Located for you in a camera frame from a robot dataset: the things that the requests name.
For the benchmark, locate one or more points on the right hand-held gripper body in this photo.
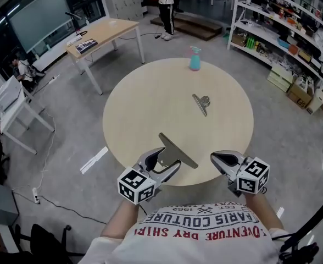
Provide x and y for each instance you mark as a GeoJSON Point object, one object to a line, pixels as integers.
{"type": "Point", "coordinates": [249, 184]}

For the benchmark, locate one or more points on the black and white book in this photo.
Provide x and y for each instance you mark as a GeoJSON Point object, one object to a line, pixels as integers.
{"type": "Point", "coordinates": [86, 46]}

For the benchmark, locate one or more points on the orange box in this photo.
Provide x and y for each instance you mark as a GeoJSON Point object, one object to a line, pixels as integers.
{"type": "Point", "coordinates": [293, 49]}

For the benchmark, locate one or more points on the round wooden table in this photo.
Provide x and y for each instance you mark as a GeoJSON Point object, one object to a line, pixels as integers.
{"type": "Point", "coordinates": [156, 106]}

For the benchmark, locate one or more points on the grey roller screen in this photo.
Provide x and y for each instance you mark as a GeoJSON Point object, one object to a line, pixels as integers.
{"type": "Point", "coordinates": [38, 18]}

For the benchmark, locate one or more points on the white paper sheet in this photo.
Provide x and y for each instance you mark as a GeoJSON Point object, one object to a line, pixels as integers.
{"type": "Point", "coordinates": [74, 40]}

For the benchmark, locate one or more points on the black stand frame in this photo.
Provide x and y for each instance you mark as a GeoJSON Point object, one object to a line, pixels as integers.
{"type": "Point", "coordinates": [309, 230]}

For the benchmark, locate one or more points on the white waste bin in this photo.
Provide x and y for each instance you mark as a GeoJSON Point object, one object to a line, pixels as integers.
{"type": "Point", "coordinates": [315, 102]}

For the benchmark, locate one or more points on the pale green crate stack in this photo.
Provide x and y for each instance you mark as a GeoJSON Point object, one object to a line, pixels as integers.
{"type": "Point", "coordinates": [279, 78]}

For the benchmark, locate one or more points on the white box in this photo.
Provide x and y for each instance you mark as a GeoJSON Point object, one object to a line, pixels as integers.
{"type": "Point", "coordinates": [7, 92]}

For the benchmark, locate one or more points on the white power strip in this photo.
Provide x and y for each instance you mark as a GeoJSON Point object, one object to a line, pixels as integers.
{"type": "Point", "coordinates": [36, 195]}

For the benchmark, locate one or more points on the small white table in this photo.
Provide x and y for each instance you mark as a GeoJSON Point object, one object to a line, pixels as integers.
{"type": "Point", "coordinates": [16, 117]}

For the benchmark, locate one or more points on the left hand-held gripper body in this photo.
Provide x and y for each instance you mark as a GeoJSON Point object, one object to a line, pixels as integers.
{"type": "Point", "coordinates": [135, 186]}

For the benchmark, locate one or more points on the white shelving unit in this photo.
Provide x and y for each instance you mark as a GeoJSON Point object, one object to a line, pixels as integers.
{"type": "Point", "coordinates": [263, 33]}

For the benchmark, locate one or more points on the rectangular wooden desk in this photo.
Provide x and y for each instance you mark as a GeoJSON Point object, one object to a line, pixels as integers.
{"type": "Point", "coordinates": [109, 33]}

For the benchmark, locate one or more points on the black office chair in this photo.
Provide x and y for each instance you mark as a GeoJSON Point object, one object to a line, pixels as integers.
{"type": "Point", "coordinates": [46, 238]}

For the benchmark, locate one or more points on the printed cardboard box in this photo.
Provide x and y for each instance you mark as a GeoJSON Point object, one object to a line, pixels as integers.
{"type": "Point", "coordinates": [298, 98]}

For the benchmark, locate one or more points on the person's white printed shirt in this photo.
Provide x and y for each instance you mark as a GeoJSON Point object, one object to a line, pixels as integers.
{"type": "Point", "coordinates": [194, 246]}

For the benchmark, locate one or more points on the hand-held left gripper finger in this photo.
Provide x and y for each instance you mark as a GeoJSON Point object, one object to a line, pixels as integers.
{"type": "Point", "coordinates": [169, 173]}
{"type": "Point", "coordinates": [146, 159]}

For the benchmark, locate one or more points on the person's right forearm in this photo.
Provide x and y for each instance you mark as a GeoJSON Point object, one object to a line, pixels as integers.
{"type": "Point", "coordinates": [263, 212]}

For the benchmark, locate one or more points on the teal and pink spray bottle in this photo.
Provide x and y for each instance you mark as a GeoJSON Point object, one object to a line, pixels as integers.
{"type": "Point", "coordinates": [195, 62]}

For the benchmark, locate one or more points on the dark wooden step platform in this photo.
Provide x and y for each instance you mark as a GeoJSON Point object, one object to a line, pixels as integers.
{"type": "Point", "coordinates": [194, 26]}

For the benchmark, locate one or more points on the person's left forearm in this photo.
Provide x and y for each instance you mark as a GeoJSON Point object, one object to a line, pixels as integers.
{"type": "Point", "coordinates": [120, 219]}

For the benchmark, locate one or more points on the black desk lamp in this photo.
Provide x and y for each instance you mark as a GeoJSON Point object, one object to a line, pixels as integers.
{"type": "Point", "coordinates": [77, 23]}

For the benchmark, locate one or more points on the silver metal binder clip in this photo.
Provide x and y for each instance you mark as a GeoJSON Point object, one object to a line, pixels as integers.
{"type": "Point", "coordinates": [201, 103]}
{"type": "Point", "coordinates": [175, 150]}

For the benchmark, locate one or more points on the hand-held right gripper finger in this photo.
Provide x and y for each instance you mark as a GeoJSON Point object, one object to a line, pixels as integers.
{"type": "Point", "coordinates": [228, 153]}
{"type": "Point", "coordinates": [226, 170]}

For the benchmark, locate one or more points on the green bottles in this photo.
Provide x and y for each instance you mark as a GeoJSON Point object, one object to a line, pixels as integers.
{"type": "Point", "coordinates": [250, 43]}

